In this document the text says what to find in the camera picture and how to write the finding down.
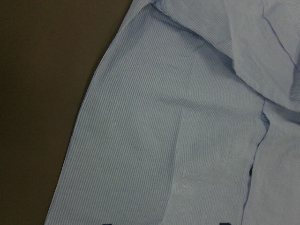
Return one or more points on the blue striped button shirt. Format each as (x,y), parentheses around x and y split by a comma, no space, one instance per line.
(191,118)

